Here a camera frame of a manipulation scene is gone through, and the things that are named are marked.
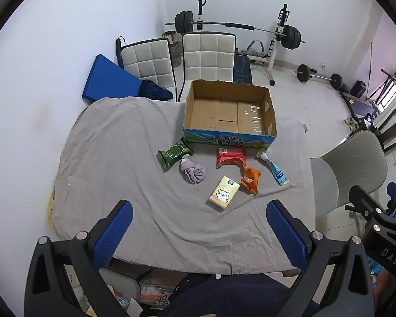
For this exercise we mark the grey exercise machine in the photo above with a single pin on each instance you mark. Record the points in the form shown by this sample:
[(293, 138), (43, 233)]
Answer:
[(255, 48)]

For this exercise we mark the pair of pale slippers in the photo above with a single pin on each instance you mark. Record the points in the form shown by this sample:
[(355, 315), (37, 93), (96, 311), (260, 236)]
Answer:
[(351, 122)]

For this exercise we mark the wooden stool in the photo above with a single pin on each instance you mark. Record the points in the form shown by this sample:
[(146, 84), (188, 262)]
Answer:
[(171, 38)]

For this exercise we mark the brown wooden chair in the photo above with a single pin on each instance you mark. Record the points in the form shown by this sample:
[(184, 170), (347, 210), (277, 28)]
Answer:
[(394, 128)]

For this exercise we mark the grey plastic chair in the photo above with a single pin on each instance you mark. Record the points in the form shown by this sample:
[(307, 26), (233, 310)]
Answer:
[(353, 161)]

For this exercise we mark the green wet wipes packet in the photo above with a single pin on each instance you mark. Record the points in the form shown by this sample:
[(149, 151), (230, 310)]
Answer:
[(173, 153)]

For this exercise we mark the short barbell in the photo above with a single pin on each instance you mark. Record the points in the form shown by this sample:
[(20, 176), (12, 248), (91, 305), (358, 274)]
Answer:
[(304, 72)]

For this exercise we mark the black and blue weight bench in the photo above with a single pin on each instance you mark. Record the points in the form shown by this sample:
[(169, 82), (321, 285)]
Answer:
[(242, 69)]

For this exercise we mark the blue and white tube packet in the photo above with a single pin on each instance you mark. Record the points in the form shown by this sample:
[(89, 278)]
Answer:
[(275, 171)]

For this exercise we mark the long barbell with black plates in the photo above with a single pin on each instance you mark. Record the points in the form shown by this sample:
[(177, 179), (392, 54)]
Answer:
[(237, 25)]

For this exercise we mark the cardboard box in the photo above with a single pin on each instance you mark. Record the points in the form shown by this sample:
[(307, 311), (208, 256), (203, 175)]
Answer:
[(217, 112)]

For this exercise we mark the folded black and blue frame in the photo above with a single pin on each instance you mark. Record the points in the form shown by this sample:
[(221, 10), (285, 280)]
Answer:
[(119, 51)]

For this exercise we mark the blue foam mat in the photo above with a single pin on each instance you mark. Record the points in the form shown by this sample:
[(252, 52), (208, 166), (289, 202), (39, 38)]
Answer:
[(109, 79)]

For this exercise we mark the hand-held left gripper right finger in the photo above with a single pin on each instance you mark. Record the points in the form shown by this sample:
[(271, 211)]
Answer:
[(285, 231)]

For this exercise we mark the yellow tissue pack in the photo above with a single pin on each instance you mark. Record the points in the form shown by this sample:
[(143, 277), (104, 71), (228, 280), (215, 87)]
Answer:
[(222, 193)]

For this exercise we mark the purple sock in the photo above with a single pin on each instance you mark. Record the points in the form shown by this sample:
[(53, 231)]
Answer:
[(194, 173)]

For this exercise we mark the pink patterned cloth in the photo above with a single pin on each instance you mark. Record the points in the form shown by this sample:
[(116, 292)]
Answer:
[(156, 292)]

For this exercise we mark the dark blue garment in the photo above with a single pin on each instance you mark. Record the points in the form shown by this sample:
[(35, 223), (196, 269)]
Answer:
[(153, 89)]

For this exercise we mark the white quilted chair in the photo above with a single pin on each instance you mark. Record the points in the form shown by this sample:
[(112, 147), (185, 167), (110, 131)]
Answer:
[(145, 62), (208, 56)]

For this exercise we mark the black speaker box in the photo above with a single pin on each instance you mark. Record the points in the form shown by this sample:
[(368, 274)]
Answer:
[(359, 89)]

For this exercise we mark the thin black stand pole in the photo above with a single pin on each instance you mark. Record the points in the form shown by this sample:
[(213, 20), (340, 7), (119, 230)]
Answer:
[(369, 69)]

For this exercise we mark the red snack packet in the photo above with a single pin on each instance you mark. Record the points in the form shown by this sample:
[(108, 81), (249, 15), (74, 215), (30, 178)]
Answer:
[(231, 158)]

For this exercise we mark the grey table cloth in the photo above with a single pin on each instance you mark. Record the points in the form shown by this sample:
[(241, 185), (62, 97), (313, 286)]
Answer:
[(118, 138)]

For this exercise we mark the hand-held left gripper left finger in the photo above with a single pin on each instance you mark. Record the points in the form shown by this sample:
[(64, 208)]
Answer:
[(114, 234)]

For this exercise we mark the orange snack packet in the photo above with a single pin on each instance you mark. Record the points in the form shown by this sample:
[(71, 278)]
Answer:
[(250, 178)]

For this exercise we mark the yellow underlay cloth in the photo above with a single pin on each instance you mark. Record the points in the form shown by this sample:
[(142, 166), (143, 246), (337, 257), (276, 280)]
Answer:
[(54, 211)]

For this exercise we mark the dark treadmill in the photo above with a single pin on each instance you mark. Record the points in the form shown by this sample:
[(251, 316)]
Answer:
[(358, 104)]

